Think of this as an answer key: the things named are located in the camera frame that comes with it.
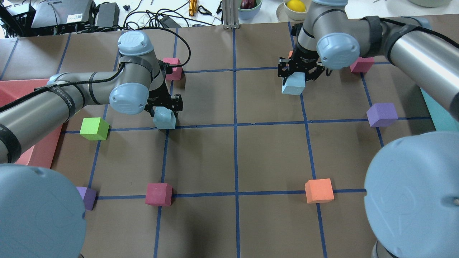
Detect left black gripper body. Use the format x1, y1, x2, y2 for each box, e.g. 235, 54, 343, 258
145, 81, 184, 112

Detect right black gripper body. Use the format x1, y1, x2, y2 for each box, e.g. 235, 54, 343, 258
278, 46, 326, 78

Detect light blue foam block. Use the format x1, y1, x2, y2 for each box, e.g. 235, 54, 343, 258
281, 72, 306, 95
153, 106, 177, 129

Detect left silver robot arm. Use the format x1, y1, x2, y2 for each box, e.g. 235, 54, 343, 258
0, 30, 183, 258

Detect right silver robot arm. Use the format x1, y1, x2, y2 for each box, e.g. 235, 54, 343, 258
278, 0, 458, 258

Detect pink foam block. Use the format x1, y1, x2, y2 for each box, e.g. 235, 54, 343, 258
162, 58, 183, 81
145, 183, 173, 207
350, 57, 374, 73

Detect white bowl with lemon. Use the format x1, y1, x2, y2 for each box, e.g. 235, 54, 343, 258
276, 0, 312, 22

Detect green foam block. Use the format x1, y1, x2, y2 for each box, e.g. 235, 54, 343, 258
79, 117, 110, 141

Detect blue bowl with fruit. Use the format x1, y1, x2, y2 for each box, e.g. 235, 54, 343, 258
237, 0, 263, 20

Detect purple foam block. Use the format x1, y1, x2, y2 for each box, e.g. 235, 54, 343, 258
366, 102, 399, 127
76, 187, 97, 211

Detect scissors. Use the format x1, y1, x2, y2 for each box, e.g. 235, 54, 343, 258
198, 3, 223, 16

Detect black power adapter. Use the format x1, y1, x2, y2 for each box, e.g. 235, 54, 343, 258
94, 2, 119, 28

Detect gold cylinder tool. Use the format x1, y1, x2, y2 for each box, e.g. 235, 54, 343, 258
188, 0, 198, 17

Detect pink plastic tray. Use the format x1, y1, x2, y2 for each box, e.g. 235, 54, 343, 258
0, 80, 63, 169

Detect black computer box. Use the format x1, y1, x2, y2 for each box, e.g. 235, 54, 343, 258
31, 0, 96, 30

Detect teal plastic tray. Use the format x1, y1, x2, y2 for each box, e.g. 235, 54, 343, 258
420, 89, 459, 132

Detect aluminium frame post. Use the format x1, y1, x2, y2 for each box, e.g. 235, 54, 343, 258
222, 0, 240, 29

